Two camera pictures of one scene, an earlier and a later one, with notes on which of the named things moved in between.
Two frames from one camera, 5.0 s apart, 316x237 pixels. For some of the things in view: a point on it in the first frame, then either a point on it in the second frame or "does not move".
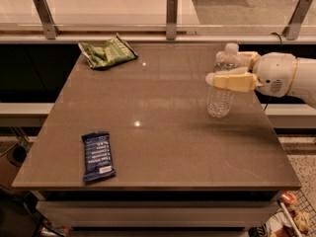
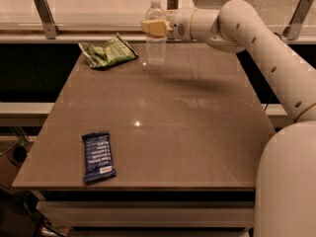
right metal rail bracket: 292,30 does not move
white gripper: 276,72 to 181,24
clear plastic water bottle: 219,102 to 155,47
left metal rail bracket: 44,14 does not move
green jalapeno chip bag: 111,52 does not move
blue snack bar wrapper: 99,165 does not move
